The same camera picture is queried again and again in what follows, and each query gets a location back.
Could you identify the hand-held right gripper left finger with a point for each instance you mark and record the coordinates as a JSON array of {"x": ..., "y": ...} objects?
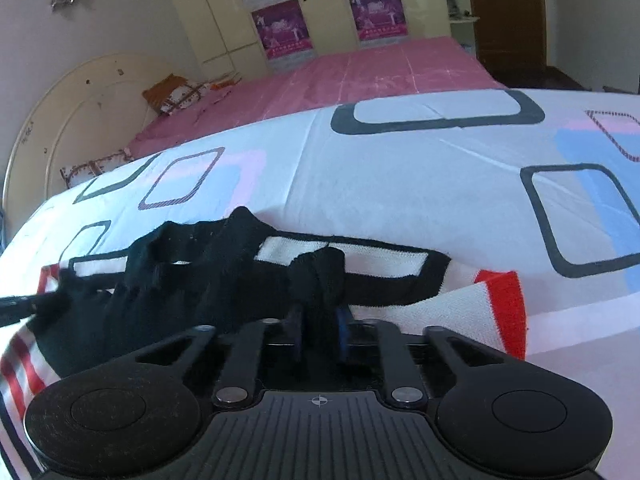
[{"x": 296, "y": 327}]

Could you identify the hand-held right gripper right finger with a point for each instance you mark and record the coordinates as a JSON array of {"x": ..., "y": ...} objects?
[{"x": 343, "y": 332}]

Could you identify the cream corner shelf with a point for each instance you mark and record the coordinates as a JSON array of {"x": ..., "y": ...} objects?
[{"x": 457, "y": 5}]

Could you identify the brown wooden door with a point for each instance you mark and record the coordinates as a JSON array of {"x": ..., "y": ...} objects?
[{"x": 510, "y": 15}]

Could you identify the purple wall poster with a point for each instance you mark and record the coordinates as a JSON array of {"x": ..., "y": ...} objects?
[
  {"x": 375, "y": 12},
  {"x": 282, "y": 30}
]

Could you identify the white patterned bed sheet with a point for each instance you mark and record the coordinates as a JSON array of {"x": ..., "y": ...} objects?
[{"x": 400, "y": 175}]

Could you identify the cream round headboard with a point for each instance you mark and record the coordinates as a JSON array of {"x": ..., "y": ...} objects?
[{"x": 75, "y": 110}]

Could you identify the cream wardrobe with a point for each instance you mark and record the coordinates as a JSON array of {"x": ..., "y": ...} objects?
[{"x": 215, "y": 20}]

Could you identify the orange patterned pillow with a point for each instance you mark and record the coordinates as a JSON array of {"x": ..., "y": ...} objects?
[{"x": 175, "y": 95}]

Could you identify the striped knit sweater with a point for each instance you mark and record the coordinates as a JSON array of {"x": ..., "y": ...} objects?
[{"x": 175, "y": 280}]

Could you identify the white patterned pillow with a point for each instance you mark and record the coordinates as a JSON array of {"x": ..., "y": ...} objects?
[{"x": 95, "y": 167}]

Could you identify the pink bed sheet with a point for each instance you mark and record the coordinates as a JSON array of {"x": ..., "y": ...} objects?
[{"x": 375, "y": 70}]

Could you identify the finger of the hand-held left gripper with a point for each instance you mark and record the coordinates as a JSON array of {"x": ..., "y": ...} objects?
[{"x": 25, "y": 306}]

